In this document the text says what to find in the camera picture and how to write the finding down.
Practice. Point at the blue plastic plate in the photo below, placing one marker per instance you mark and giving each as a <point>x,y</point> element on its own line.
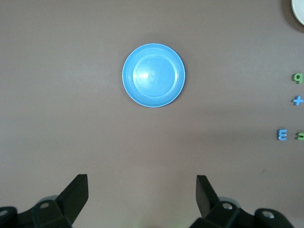
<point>153,75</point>

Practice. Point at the brown table cover sheet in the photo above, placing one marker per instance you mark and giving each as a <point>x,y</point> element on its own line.
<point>71,95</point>

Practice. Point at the green lowercase letter u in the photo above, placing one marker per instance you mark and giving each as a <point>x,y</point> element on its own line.
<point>300,136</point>

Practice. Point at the cream plastic plate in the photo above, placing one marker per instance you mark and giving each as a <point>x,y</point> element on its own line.
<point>299,10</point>

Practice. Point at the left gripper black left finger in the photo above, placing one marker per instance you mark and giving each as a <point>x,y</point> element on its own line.
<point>71,197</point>

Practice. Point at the blue lowercase letter m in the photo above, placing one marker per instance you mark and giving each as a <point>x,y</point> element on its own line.
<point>282,135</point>

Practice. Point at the green lowercase letter b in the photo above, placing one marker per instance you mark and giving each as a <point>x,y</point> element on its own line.
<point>298,77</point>

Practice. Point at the blue lowercase letter t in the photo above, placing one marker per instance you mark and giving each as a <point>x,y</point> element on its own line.
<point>298,101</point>

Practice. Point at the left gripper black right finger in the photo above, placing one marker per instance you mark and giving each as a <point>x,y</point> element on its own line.
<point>209,204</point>

